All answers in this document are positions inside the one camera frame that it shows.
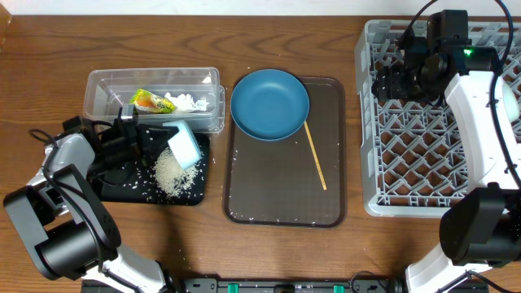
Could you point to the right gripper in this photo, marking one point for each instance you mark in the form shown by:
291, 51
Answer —
390, 85

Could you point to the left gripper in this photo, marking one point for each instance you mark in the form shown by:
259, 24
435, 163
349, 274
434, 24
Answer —
136, 146

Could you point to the light blue bowl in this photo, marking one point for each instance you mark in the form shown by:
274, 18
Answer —
183, 144

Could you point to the yellow snack wrapper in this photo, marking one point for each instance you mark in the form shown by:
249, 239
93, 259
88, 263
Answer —
146, 101

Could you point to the white tissue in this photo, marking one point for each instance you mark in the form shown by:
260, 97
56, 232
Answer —
186, 103

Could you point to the mint green bowl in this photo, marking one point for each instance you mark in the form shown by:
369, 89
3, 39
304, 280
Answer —
510, 103

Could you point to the dark blue plate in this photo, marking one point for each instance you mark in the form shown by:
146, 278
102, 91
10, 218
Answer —
269, 104

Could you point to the wooden chopstick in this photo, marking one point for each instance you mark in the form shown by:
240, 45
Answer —
315, 157

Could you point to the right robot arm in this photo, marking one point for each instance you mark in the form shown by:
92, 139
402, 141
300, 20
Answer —
482, 231

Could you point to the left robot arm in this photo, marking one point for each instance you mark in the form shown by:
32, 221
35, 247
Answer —
62, 222

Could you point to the grey dishwasher rack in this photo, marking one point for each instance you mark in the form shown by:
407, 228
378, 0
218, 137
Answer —
412, 159

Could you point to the black plastic tray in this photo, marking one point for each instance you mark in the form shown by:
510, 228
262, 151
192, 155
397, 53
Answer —
135, 183

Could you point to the pile of white rice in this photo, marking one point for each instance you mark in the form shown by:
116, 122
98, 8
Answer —
175, 183

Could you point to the clear plastic bin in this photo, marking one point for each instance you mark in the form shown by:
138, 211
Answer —
108, 90

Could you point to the brown serving tray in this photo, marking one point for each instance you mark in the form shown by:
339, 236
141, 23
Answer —
276, 183

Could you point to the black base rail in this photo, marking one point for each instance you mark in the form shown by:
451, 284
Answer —
208, 285

